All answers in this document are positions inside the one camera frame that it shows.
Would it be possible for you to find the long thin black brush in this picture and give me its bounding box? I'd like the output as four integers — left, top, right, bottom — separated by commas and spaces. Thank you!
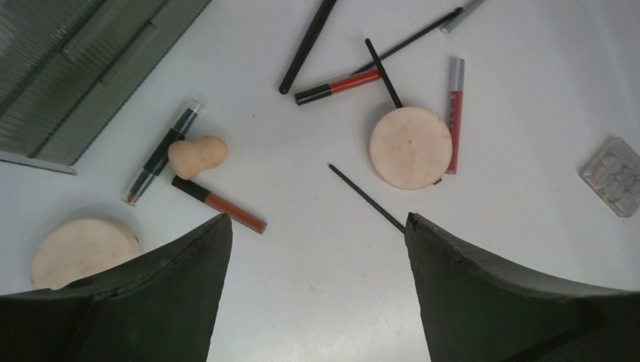
379, 7, 463, 60

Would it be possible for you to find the grey square sponge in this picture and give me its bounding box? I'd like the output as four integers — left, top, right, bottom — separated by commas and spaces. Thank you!
579, 137, 639, 218

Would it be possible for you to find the beige puff on base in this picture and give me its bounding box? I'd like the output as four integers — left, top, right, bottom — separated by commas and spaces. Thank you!
31, 219, 142, 290

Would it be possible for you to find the orange lip gloss tube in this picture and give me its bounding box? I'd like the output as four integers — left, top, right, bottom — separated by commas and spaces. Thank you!
171, 176, 267, 234

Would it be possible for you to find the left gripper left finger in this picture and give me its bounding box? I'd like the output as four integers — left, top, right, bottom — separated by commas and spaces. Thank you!
1, 214, 232, 361

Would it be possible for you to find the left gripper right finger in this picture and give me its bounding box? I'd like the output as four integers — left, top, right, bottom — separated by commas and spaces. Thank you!
405, 213, 639, 361

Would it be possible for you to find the black brow brush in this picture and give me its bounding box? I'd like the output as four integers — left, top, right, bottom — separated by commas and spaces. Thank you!
328, 164, 405, 234

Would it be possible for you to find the beige blender sponge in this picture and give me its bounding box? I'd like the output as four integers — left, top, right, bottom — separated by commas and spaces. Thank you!
168, 136, 229, 180

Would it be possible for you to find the black powder brush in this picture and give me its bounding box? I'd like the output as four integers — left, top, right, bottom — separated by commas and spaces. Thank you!
278, 0, 337, 95

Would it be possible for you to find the grey mascara wand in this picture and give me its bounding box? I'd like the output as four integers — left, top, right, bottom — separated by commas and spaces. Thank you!
440, 0, 485, 35

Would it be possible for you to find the clear acrylic organizer box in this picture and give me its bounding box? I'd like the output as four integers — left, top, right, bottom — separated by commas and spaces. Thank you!
1, 0, 207, 173

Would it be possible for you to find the round beige powder puff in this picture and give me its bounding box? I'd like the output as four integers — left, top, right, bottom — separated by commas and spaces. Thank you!
368, 106, 453, 191

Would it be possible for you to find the dark eyeliner pen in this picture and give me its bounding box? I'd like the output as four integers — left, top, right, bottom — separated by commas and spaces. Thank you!
122, 98, 205, 206

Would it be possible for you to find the red black lip pencil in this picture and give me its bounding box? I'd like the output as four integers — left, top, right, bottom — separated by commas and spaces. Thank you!
294, 69, 380, 106

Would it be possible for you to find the red lip gloss tube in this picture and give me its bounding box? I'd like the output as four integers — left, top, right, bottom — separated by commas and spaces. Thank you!
446, 57, 465, 174

